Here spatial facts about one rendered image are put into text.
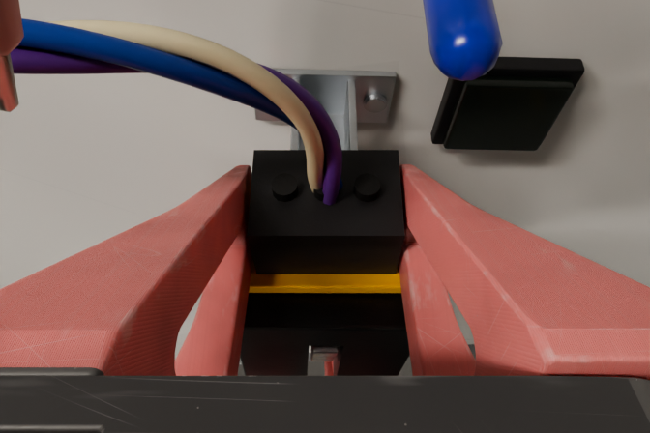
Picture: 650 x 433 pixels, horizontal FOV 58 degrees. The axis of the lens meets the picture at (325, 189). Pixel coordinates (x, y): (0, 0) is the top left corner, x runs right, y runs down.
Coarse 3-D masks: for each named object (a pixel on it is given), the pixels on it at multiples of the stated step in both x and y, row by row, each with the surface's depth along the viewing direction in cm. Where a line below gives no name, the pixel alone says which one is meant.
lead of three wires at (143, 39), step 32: (32, 32) 6; (64, 32) 7; (96, 32) 7; (128, 32) 7; (160, 32) 7; (32, 64) 7; (64, 64) 7; (96, 64) 7; (128, 64) 7; (160, 64) 7; (192, 64) 8; (224, 64) 8; (256, 64) 8; (224, 96) 8; (256, 96) 8; (288, 96) 9; (320, 128) 10; (320, 160) 10
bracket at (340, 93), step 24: (288, 72) 18; (312, 72) 18; (336, 72) 19; (360, 72) 19; (384, 72) 19; (336, 96) 19; (360, 96) 19; (384, 96) 19; (264, 120) 20; (336, 120) 20; (360, 120) 20; (384, 120) 20
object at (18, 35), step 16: (0, 0) 4; (16, 0) 4; (0, 16) 4; (16, 16) 5; (0, 32) 4; (16, 32) 5; (0, 48) 5; (0, 64) 5; (0, 80) 5; (0, 96) 5; (16, 96) 5
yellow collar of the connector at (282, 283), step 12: (252, 264) 13; (252, 276) 13; (264, 276) 13; (276, 276) 13; (288, 276) 13; (300, 276) 13; (312, 276) 13; (324, 276) 13; (336, 276) 13; (348, 276) 13; (360, 276) 13; (372, 276) 13; (384, 276) 13; (396, 276) 13; (252, 288) 13; (264, 288) 13; (276, 288) 13; (288, 288) 13; (300, 288) 13; (312, 288) 13; (324, 288) 13; (336, 288) 13; (348, 288) 13; (360, 288) 13; (372, 288) 13; (384, 288) 13; (396, 288) 13
